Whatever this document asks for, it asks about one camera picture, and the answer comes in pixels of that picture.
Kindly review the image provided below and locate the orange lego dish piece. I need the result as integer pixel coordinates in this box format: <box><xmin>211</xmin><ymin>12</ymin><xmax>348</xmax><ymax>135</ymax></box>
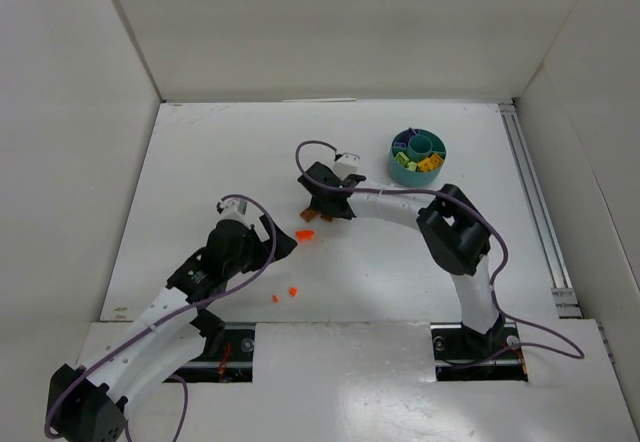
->
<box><xmin>295</xmin><ymin>229</ymin><xmax>315</xmax><ymax>242</ymax></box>

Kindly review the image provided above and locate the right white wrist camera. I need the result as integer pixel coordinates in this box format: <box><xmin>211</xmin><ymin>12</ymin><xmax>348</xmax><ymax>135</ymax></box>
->
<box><xmin>332</xmin><ymin>152</ymin><xmax>360</xmax><ymax>180</ymax></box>

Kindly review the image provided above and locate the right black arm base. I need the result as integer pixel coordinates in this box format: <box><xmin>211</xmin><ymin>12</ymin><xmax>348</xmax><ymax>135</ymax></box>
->
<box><xmin>430</xmin><ymin>323</ymin><xmax>528</xmax><ymax>382</ymax></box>

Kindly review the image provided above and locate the purple cable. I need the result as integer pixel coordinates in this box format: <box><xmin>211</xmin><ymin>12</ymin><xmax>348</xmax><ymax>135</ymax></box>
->
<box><xmin>294</xmin><ymin>140</ymin><xmax>586</xmax><ymax>361</ymax></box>
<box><xmin>43</xmin><ymin>193</ymin><xmax>279</xmax><ymax>442</ymax></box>

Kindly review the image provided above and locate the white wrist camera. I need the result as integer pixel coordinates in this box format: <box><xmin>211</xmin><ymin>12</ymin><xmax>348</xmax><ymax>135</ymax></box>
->
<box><xmin>332</xmin><ymin>152</ymin><xmax>360</xmax><ymax>180</ymax></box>
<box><xmin>216</xmin><ymin>198</ymin><xmax>247</xmax><ymax>225</ymax></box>

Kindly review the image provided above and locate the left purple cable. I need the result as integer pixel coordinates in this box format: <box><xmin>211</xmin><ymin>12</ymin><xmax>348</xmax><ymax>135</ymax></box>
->
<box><xmin>43</xmin><ymin>193</ymin><xmax>279</xmax><ymax>442</ymax></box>

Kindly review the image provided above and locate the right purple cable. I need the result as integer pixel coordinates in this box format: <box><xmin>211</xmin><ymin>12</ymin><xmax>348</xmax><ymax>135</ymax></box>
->
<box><xmin>294</xmin><ymin>140</ymin><xmax>586</xmax><ymax>361</ymax></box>

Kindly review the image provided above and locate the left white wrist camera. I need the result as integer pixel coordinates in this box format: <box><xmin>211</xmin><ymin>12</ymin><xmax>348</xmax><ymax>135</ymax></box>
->
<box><xmin>216</xmin><ymin>198</ymin><xmax>247</xmax><ymax>225</ymax></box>

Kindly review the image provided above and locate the green square lego brick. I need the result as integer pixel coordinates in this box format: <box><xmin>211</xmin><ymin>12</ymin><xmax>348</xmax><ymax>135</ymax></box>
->
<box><xmin>395</xmin><ymin>152</ymin><xmax>410</xmax><ymax>167</ymax></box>

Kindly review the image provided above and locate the teal divided round container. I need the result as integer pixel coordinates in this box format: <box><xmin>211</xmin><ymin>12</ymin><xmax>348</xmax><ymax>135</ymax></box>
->
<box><xmin>387</xmin><ymin>128</ymin><xmax>447</xmax><ymax>188</ymax></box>

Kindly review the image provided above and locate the yellow orange lego brick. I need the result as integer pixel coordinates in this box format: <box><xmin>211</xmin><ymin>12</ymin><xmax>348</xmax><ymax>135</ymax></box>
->
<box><xmin>417</xmin><ymin>152</ymin><xmax>444</xmax><ymax>173</ymax></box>

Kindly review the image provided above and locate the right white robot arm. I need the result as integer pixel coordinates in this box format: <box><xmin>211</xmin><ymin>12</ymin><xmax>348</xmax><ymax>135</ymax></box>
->
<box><xmin>298</xmin><ymin>162</ymin><xmax>504</xmax><ymax>336</ymax></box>

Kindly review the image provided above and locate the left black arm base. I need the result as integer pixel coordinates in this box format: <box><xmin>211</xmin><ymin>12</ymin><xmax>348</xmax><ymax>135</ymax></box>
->
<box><xmin>165</xmin><ymin>310</ymin><xmax>256</xmax><ymax>384</ymax></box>

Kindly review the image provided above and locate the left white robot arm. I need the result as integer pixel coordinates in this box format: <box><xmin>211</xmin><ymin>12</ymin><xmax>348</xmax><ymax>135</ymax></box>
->
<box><xmin>44</xmin><ymin>215</ymin><xmax>297</xmax><ymax>441</ymax></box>

